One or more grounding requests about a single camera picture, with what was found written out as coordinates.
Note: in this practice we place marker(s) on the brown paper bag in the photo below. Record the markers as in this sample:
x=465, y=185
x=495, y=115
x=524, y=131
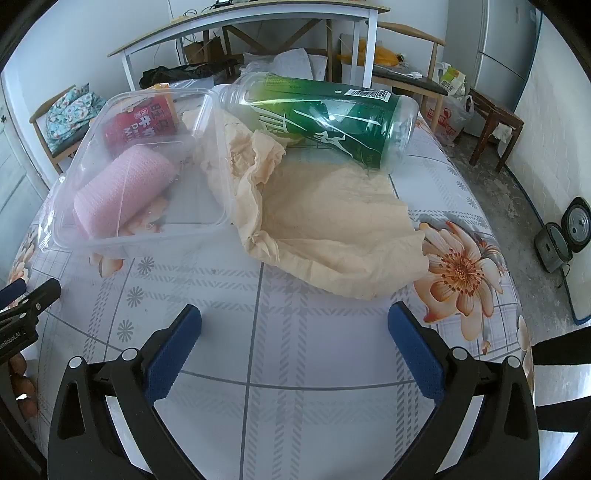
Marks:
x=203, y=50

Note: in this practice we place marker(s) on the person's left hand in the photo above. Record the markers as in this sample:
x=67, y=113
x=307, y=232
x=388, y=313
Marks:
x=23, y=385

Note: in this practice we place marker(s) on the white plastic bag red print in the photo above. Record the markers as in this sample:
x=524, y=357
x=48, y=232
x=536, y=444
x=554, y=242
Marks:
x=450, y=120

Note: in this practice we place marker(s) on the white fridge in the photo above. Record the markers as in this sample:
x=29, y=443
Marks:
x=503, y=37

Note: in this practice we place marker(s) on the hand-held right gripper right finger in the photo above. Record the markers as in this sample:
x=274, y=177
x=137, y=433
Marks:
x=415, y=350

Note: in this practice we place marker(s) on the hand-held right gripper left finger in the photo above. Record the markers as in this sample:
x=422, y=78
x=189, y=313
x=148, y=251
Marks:
x=178, y=350

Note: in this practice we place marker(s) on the grey rice cooker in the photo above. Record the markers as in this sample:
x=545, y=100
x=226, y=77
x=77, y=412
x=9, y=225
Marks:
x=554, y=244

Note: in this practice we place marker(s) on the white mat blue edge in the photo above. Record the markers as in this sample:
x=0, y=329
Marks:
x=582, y=295

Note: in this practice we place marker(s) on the white crumpled plastic bag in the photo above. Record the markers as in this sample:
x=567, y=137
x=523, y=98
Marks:
x=295, y=62

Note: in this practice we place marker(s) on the floral cushion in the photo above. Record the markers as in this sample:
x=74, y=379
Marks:
x=69, y=113

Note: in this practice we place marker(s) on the clear plastic container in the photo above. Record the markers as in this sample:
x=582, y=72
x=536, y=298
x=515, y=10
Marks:
x=184, y=203

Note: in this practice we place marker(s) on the wooden chair dark seat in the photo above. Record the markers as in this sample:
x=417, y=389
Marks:
x=406, y=81

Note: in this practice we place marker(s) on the wooden stool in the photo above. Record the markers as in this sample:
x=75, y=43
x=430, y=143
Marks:
x=494, y=108

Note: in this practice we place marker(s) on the wooden cross frame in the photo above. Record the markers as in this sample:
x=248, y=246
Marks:
x=258, y=44

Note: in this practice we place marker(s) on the pink foam roll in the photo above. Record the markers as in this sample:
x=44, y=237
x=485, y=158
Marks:
x=120, y=184

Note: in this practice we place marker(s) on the red drink can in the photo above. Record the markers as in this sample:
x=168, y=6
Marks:
x=138, y=124

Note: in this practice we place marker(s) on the white yellow green bag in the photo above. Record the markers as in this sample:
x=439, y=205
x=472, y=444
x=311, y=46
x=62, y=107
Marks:
x=450, y=81

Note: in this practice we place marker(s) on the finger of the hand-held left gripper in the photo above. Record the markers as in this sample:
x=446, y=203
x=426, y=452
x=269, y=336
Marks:
x=10, y=294
x=39, y=300

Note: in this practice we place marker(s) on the green label clear bottle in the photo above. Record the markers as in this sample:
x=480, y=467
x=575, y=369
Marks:
x=323, y=115

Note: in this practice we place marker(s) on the white desk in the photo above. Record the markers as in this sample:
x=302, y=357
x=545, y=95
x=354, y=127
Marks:
x=258, y=14

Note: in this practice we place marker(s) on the beige paper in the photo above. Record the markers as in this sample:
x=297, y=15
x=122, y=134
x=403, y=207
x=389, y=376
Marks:
x=323, y=221

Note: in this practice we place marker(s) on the black bag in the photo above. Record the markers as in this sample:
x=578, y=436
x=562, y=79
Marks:
x=184, y=71

